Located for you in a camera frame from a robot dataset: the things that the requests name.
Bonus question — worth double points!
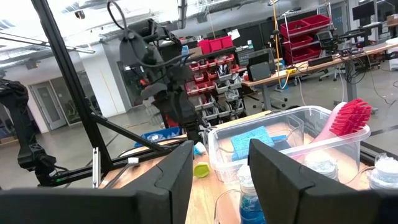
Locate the black monitor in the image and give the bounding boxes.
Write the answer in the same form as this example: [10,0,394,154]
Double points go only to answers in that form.
[352,0,377,28]

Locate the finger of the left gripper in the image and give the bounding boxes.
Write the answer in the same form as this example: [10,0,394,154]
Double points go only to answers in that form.
[140,81,170,100]

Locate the red pink dish brush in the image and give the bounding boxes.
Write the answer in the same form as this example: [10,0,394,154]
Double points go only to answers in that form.
[292,98,373,162]

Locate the clear plastic deep bin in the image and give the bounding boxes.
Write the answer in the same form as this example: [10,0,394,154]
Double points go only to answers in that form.
[207,105,371,184]

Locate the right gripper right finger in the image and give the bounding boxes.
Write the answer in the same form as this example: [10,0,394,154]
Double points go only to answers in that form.
[248,139,398,224]

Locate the black aluminium table frame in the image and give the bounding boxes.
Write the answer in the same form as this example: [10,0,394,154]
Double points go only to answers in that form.
[0,0,398,189]

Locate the yellow cable with plug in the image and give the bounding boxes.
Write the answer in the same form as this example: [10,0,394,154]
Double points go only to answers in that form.
[269,0,298,91]

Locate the black equipment case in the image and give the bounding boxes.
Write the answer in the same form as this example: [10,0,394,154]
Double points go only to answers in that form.
[247,49,277,82]

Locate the silver metal bracket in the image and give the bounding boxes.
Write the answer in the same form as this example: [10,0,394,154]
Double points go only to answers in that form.
[92,147,100,189]

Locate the wooden workbench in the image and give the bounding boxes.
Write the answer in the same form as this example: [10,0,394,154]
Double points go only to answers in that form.
[241,42,398,111]

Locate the red bin wire shelf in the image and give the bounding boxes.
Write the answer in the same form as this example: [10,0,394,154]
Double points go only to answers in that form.
[279,14,332,65]

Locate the parts shelf rack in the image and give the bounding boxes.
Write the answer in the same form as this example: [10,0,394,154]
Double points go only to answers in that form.
[149,35,246,128]

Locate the glass door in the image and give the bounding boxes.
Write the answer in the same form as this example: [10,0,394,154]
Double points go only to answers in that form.
[30,81,68,131]

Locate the white paper note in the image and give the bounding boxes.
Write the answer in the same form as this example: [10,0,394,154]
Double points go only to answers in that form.
[227,28,241,41]

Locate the blue crate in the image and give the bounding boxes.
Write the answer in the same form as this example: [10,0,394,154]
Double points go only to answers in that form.
[134,126,182,149]

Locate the black power strip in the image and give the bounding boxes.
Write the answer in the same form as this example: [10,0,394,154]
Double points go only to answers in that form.
[307,55,333,68]

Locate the red storage bin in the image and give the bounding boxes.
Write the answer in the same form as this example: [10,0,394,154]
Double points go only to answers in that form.
[198,39,212,55]
[220,35,234,50]
[209,37,223,52]

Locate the grey dish brush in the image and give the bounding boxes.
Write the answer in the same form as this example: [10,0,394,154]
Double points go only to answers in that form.
[104,157,140,189]

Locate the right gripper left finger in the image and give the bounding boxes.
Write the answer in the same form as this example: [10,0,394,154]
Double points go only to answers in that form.
[0,140,195,224]

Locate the green dish brush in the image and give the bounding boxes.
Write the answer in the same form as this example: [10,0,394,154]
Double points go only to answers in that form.
[193,161,211,179]

